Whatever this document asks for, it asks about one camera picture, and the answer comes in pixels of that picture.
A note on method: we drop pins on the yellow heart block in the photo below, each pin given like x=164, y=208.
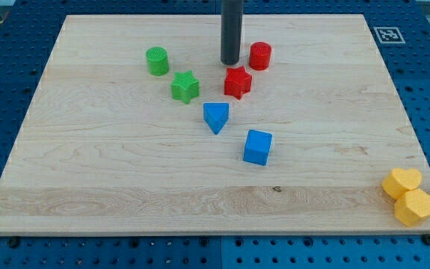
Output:
x=399, y=181

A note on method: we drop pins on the blue triangle block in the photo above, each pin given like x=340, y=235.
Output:
x=216, y=115

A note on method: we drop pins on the blue cube block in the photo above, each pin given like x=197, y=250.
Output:
x=257, y=147

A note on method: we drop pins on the green star block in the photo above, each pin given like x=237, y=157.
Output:
x=185, y=86

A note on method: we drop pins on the red star block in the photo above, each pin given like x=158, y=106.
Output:
x=237, y=82

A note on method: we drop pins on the green cylinder block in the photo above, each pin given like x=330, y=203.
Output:
x=157, y=61

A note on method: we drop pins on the red cylinder block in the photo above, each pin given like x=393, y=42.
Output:
x=260, y=56

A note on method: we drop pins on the light wooden board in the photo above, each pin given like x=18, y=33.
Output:
x=104, y=149

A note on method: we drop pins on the white fiducial marker tag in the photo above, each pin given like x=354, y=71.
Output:
x=389, y=35

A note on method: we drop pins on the yellow hexagon block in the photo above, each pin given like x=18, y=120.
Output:
x=413, y=207

